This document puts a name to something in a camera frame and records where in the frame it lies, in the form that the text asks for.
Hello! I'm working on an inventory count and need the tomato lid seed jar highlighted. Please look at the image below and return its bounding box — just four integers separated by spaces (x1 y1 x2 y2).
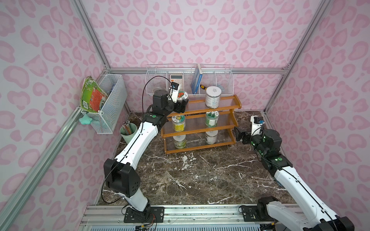
177 91 188 102

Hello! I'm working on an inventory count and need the sunflower lid yellow jar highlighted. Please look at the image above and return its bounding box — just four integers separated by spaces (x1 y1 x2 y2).
172 115 186 132

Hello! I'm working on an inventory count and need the green label seed jar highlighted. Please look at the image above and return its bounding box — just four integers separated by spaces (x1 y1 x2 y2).
205 111 219 128

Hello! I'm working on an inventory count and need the white lid grey jar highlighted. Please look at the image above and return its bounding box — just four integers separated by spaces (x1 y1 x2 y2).
205 86 222 109

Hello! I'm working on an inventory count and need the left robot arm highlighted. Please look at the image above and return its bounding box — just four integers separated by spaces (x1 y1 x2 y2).
104 90 189 212

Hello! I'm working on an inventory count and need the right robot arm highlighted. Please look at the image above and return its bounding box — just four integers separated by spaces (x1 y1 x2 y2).
234 127 355 231

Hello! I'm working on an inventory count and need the wooden three-tier shelf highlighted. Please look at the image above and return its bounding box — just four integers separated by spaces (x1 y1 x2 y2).
161 95 242 154

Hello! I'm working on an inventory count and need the bottom left seed jar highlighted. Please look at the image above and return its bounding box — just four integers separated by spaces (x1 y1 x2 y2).
173 135 187 149

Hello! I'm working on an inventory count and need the blue book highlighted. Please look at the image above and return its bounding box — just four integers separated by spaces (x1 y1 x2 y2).
191 64 203 94

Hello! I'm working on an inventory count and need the pink calculator in basket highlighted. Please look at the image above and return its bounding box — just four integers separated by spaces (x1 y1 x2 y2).
170 74 184 90

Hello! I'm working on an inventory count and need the clear cup in basket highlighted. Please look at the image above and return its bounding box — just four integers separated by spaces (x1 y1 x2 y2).
152 85 163 93

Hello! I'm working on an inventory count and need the grey blue cup in basket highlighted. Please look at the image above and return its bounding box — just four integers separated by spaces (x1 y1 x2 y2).
217 85 225 92

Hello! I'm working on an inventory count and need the coloured pencils bundle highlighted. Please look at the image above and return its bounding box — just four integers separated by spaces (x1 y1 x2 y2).
120 121 133 135

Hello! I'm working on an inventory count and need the mint green pencil cup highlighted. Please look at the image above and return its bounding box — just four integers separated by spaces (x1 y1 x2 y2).
120 122 137 144

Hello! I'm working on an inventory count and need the white mesh side basket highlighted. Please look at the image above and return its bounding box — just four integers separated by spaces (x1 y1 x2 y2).
82 74 128 134

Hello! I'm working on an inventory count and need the green snack bag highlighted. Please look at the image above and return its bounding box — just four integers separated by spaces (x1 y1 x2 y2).
80 76 108 113

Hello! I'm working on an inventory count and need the mint star hook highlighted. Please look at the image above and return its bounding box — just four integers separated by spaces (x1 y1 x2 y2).
79 114 93 125

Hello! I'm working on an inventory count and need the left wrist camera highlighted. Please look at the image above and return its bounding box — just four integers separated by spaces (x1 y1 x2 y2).
170 82 181 103

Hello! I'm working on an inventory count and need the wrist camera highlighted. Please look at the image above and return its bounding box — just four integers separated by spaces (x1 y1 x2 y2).
251 116 265 136
170 82 181 103

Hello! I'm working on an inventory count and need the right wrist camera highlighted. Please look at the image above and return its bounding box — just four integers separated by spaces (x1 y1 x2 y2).
251 116 265 136

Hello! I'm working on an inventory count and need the white wire wall basket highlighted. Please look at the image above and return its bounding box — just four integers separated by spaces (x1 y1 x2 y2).
145 64 234 96

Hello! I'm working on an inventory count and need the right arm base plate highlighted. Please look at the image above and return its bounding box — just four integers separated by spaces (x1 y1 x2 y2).
238 205 263 222

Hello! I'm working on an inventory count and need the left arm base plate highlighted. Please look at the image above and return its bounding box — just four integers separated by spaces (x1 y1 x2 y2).
123 206 165 223

